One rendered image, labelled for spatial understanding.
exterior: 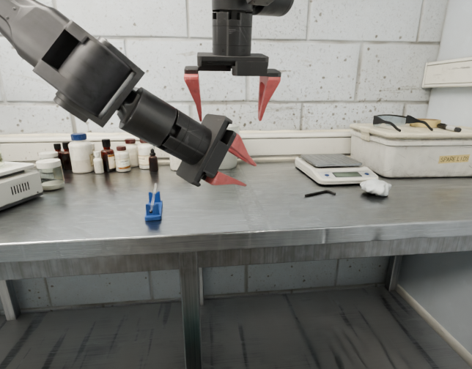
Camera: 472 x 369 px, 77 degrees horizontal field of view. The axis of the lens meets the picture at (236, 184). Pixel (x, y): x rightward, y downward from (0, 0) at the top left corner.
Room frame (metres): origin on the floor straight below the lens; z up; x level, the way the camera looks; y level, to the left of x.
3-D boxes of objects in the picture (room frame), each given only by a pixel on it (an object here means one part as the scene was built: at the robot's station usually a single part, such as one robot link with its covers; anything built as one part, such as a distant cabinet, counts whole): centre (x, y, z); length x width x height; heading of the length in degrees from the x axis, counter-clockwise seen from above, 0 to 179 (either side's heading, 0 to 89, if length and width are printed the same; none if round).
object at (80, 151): (0.99, 0.53, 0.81); 0.07 x 0.07 x 0.13
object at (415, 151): (1.05, -0.63, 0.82); 0.37 x 0.31 x 0.14; 93
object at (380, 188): (0.75, -0.38, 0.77); 0.08 x 0.08 x 0.04; 7
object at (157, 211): (0.63, 0.19, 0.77); 0.10 x 0.03 x 0.04; 12
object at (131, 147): (1.07, 0.39, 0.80); 0.06 x 0.06 x 0.10
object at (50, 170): (0.80, 0.52, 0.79); 0.06 x 0.06 x 0.08
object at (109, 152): (1.01, 0.44, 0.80); 0.04 x 0.04 x 0.11
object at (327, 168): (0.96, -0.32, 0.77); 0.26 x 0.19 x 0.05; 7
